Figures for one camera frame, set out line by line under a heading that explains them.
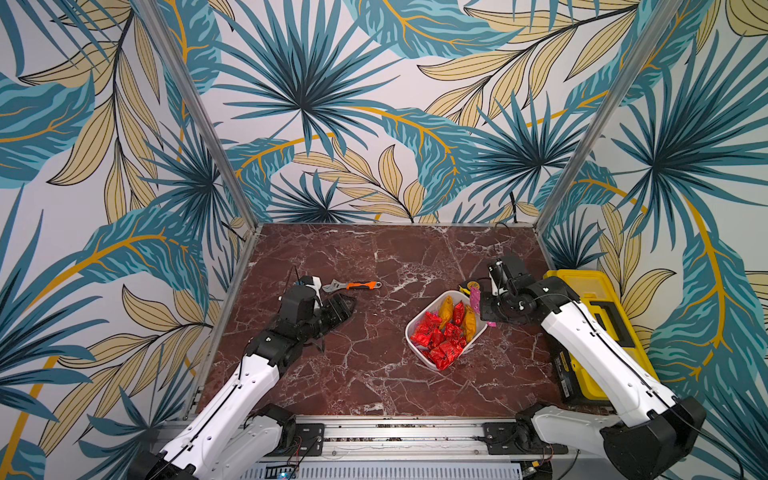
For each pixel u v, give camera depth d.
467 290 0.97
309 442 0.72
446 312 0.89
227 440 0.44
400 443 0.74
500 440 0.73
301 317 0.58
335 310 0.68
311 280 0.73
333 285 1.01
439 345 0.81
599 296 0.82
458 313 0.91
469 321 0.87
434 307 0.94
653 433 0.37
